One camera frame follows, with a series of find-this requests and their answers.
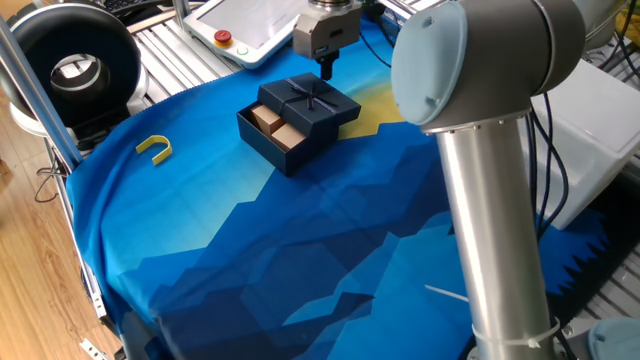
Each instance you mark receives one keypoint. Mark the black keyboard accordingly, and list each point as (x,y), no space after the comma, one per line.
(125,4)

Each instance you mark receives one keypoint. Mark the aluminium frame post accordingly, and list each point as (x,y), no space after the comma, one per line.
(35,95)

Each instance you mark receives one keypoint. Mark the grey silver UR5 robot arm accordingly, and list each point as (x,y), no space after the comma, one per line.
(490,225)

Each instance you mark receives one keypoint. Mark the dark blue ribboned box lid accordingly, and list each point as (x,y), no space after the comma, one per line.
(320,107)

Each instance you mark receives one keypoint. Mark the white zip tie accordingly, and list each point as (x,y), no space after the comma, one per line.
(447,293)

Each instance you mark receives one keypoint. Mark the white teach pendant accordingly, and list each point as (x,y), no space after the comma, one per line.
(250,25)

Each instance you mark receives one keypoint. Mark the dark blue gift box base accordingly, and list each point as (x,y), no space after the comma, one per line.
(270,155)

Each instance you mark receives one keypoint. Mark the white plastic drawer unit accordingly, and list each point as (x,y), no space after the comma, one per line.
(590,140)

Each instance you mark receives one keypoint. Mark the blue mountain print cloth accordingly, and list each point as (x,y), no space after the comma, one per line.
(225,225)

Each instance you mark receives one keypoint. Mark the yellow U-shaped plastic piece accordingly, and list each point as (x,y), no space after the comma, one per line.
(163,156)

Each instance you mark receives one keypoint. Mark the grey Schunk gripper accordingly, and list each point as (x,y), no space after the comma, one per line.
(335,30)

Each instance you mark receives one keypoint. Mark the small kraft brown box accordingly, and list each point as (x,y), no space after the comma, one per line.
(290,137)
(265,119)

